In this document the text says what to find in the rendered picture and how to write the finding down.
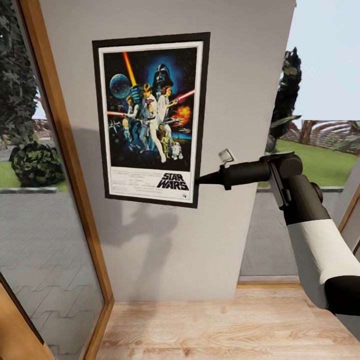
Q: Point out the fixed window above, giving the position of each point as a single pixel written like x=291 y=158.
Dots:
x=316 y=115

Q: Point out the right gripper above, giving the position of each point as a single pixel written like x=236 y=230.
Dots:
x=237 y=174

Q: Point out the poster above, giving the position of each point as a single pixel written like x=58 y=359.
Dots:
x=151 y=97

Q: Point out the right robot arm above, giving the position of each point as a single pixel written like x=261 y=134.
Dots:
x=328 y=271

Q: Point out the door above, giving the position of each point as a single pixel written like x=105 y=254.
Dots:
x=55 y=294

